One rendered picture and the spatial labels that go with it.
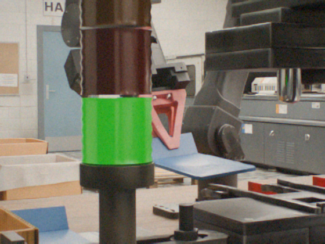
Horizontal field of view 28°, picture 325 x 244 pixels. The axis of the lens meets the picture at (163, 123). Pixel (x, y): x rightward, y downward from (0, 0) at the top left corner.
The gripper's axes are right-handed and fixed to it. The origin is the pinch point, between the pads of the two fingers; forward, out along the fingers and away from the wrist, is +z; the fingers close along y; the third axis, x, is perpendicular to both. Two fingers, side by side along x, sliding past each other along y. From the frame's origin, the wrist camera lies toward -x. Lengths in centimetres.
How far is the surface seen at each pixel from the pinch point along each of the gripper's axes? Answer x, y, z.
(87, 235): -14.0, 0.1, 9.5
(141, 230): -7.5, 0.2, 10.3
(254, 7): -3.0, 30.1, -0.6
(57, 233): -17.4, -0.2, 8.4
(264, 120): 453, -615, -237
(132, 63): -24, 46, 12
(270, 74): 526, -662, -325
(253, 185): 11.8, -3.4, 6.6
